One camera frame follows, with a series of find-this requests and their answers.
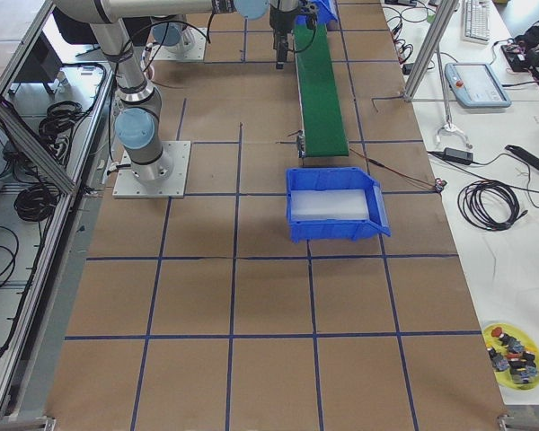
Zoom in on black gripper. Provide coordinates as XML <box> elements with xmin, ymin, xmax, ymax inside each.
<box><xmin>269</xmin><ymin>0</ymin><xmax>296</xmax><ymax>69</ymax></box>

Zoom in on spare buttons pile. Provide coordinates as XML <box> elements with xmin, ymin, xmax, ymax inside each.
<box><xmin>486</xmin><ymin>326</ymin><xmax>539</xmax><ymax>390</ymax></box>

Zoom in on blue bin left side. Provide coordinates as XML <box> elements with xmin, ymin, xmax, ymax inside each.
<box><xmin>296</xmin><ymin>0</ymin><xmax>339</xmax><ymax>25</ymax></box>

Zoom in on blue bin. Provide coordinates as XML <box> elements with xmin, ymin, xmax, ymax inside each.
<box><xmin>286</xmin><ymin>167</ymin><xmax>391</xmax><ymax>242</ymax></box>
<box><xmin>296</xmin><ymin>0</ymin><xmax>339</xmax><ymax>25</ymax></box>

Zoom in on green conveyor belt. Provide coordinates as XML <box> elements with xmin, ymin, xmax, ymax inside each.
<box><xmin>294</xmin><ymin>24</ymin><xmax>349</xmax><ymax>157</ymax></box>

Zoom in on blue bin right side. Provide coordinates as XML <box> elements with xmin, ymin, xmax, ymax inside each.
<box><xmin>286</xmin><ymin>167</ymin><xmax>391</xmax><ymax>242</ymax></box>

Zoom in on white foam pad right bin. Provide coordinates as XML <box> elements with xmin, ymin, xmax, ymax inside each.
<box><xmin>289</xmin><ymin>189</ymin><xmax>369</xmax><ymax>221</ymax></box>

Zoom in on white claw part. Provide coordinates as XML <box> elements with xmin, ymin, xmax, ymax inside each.
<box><xmin>435</xmin><ymin>123</ymin><xmax>473</xmax><ymax>150</ymax></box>

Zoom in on teach pendant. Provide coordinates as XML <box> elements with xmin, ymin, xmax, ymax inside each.
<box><xmin>444</xmin><ymin>63</ymin><xmax>511</xmax><ymax>109</ymax></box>

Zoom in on white keyboard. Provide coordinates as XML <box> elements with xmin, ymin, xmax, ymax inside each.
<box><xmin>460</xmin><ymin>0</ymin><xmax>490</xmax><ymax>44</ymax></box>

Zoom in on black power adapter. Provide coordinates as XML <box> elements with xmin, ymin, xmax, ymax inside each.
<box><xmin>429</xmin><ymin>147</ymin><xmax>473</xmax><ymax>165</ymax></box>

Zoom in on black flat tool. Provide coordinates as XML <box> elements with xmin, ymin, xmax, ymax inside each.
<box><xmin>505</xmin><ymin>145</ymin><xmax>539</xmax><ymax>171</ymax></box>

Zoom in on yellow plate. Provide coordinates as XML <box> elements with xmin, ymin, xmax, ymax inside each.
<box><xmin>482</xmin><ymin>322</ymin><xmax>539</xmax><ymax>391</ymax></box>

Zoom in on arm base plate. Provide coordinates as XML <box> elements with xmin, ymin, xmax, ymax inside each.
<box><xmin>112</xmin><ymin>141</ymin><xmax>191</xmax><ymax>198</ymax></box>
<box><xmin>147</xmin><ymin>27</ymin><xmax>207</xmax><ymax>62</ymax></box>

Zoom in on aluminium frame post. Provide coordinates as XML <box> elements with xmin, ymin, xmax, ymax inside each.
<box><xmin>402</xmin><ymin>0</ymin><xmax>457</xmax><ymax>101</ymax></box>

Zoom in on red black conveyor wire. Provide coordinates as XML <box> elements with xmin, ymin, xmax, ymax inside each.
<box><xmin>349</xmin><ymin>150</ymin><xmax>446</xmax><ymax>193</ymax></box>

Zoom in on coiled black cable on table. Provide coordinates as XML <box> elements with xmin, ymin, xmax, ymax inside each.
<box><xmin>456</xmin><ymin>180</ymin><xmax>529</xmax><ymax>232</ymax></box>

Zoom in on coiled black cables on floor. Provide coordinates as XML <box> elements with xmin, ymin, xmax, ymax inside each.
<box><xmin>14</xmin><ymin>187</ymin><xmax>57</xmax><ymax>224</ymax></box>

